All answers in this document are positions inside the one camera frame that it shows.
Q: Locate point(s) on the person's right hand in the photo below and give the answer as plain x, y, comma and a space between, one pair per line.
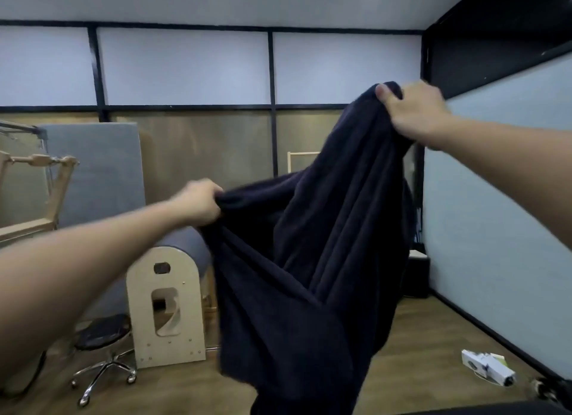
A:
420, 113

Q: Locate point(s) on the person's left hand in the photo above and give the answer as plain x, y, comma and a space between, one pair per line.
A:
196, 202

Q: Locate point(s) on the person's right thumb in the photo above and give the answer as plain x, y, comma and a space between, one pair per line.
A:
388, 96

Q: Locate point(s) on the person's left fingers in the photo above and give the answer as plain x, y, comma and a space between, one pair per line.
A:
213, 204

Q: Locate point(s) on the dark navy towel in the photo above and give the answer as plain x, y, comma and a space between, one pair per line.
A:
313, 258

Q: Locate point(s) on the person's left forearm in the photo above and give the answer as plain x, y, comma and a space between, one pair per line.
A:
80, 271

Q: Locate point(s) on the person's right forearm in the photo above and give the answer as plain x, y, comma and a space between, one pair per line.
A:
514, 164

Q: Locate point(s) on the grey padded barrel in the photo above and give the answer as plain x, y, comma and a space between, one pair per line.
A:
187, 242

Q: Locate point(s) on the grey padded mat panel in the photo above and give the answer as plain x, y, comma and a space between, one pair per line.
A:
98, 177

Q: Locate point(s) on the wooden arched barrel side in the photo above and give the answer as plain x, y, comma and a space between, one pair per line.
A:
178, 338

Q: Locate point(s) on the black stool with chrome base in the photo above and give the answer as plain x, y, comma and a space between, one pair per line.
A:
102, 338

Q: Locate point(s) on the black box with white top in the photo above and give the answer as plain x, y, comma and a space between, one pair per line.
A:
420, 274

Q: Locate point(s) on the white cardboard box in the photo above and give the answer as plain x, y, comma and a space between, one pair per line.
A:
489, 367

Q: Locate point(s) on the black wheeled object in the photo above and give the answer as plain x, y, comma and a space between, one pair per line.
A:
554, 390

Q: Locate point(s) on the light wooden rack frame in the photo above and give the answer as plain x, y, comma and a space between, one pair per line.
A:
297, 157

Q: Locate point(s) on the wooden exercise frame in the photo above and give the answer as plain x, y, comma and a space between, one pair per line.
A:
49, 191

